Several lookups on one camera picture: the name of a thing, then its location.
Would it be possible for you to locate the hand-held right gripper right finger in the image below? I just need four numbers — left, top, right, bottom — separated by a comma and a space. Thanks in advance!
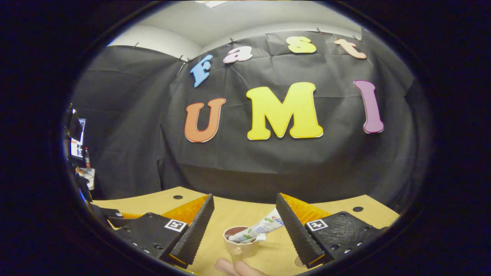
275, 193, 389, 269

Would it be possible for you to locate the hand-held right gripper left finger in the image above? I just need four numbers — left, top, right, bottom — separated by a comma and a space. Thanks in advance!
115, 194, 215, 269

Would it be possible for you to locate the ceiling light panel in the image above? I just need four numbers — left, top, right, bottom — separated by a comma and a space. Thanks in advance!
196, 0, 231, 8

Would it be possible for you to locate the black backdrop cloth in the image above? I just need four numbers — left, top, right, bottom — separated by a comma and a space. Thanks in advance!
71, 29, 426, 211

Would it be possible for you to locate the computer monitor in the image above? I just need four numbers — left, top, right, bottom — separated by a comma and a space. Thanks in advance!
69, 110, 87, 159

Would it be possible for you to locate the white toothpaste tube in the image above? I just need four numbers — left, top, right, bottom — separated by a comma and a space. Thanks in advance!
229, 208, 285, 244

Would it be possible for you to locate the wooden desktop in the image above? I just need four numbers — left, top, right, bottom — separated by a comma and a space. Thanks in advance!
92, 187, 400, 276

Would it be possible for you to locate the white side table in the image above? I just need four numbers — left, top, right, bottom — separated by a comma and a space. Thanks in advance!
77, 167, 96, 191

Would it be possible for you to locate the beige cup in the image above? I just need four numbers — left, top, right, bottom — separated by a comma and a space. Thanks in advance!
223, 226, 260, 263

